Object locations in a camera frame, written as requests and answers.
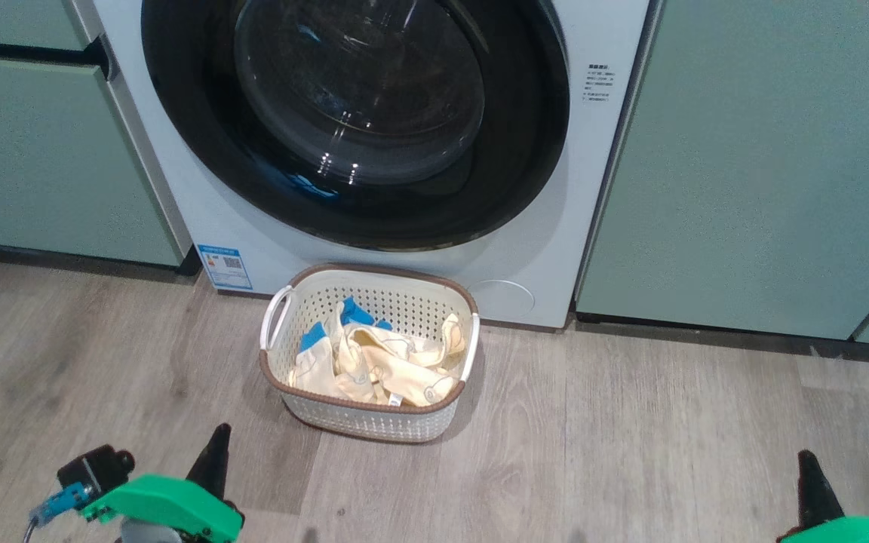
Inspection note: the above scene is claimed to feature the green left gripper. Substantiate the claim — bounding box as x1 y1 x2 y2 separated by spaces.
80 423 245 543

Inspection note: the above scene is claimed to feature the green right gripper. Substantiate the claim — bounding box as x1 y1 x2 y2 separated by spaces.
778 450 869 543

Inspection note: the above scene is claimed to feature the cream clothing with blue trim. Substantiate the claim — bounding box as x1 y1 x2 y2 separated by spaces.
289 296 468 408

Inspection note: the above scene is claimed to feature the washing machine glass door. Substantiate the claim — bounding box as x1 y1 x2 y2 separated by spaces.
140 0 571 252

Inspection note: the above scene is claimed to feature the cream perforated basket brown rim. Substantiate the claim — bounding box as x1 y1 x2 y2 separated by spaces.
259 262 481 443

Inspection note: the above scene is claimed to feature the white front-load washing machine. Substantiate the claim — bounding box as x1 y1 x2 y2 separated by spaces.
91 0 662 329

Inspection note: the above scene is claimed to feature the dark cabinet plinth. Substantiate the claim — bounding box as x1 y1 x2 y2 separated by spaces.
0 240 201 284
574 311 869 368

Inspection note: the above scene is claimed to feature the blue energy label sticker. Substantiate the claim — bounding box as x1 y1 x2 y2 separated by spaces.
197 243 253 291

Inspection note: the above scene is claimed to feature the white filler panel strip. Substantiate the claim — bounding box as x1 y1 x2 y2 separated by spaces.
65 0 194 257

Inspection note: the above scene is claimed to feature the wide green cabinet panel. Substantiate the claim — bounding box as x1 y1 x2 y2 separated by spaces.
576 0 869 340

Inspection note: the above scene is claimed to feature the round white filter cover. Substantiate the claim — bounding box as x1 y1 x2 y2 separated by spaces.
468 279 536 320

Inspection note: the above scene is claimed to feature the small black text sticker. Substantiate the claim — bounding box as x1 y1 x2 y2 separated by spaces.
584 64 616 103

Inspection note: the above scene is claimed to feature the shallow green cabinet drawer front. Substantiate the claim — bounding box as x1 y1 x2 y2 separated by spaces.
0 0 92 52

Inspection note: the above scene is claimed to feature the blue cable connector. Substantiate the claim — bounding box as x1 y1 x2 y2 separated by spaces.
29 483 96 526

